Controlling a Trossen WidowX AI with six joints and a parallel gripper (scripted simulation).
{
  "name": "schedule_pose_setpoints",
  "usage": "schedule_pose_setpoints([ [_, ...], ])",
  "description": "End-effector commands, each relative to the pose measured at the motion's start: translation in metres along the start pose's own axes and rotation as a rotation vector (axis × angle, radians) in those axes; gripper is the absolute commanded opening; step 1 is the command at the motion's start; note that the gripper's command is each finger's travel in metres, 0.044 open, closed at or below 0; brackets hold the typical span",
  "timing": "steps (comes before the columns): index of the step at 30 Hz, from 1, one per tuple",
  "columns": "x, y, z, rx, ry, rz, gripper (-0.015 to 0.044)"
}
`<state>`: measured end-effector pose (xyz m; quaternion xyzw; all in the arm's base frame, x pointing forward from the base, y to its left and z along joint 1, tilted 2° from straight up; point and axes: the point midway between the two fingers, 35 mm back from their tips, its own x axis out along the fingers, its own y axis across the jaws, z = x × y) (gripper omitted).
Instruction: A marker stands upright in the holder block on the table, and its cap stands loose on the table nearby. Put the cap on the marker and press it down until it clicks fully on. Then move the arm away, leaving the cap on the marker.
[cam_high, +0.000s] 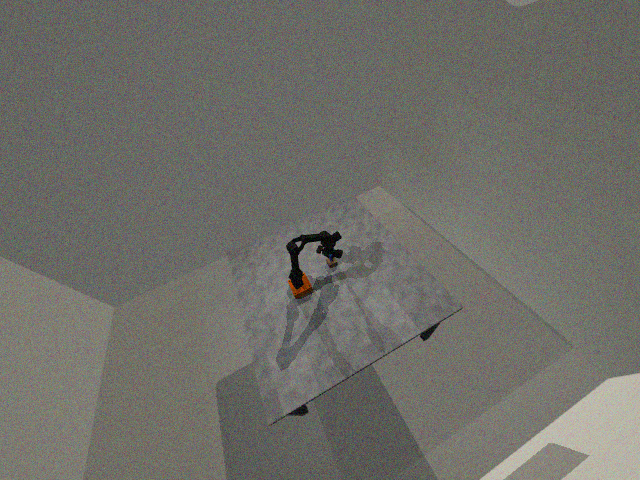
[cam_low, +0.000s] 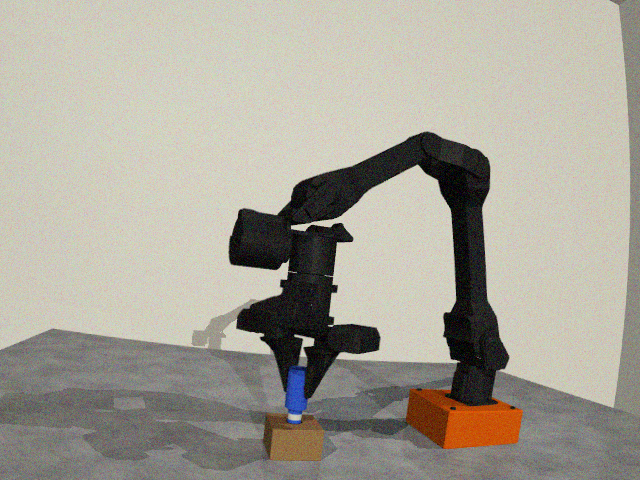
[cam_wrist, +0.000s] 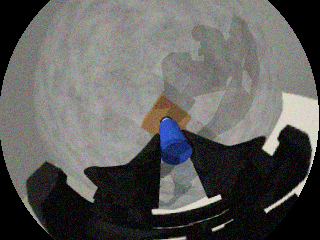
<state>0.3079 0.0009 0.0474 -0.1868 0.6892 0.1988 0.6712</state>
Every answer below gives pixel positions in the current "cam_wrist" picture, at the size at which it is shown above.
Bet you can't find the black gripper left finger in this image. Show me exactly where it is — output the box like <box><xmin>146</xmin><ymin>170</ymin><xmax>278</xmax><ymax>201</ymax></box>
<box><xmin>84</xmin><ymin>133</ymin><xmax>161</xmax><ymax>209</ymax></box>

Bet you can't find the blue marker cap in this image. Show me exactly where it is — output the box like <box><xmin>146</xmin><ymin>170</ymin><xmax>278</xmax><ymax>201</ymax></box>
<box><xmin>159</xmin><ymin>120</ymin><xmax>192</xmax><ymax>165</ymax></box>

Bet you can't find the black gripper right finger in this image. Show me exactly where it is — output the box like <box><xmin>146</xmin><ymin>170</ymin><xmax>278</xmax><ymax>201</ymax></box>
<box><xmin>181</xmin><ymin>129</ymin><xmax>265</xmax><ymax>199</ymax></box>

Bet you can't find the brown block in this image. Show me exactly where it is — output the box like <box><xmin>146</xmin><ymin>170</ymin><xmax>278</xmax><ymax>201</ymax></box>
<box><xmin>141</xmin><ymin>93</ymin><xmax>192</xmax><ymax>135</ymax></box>

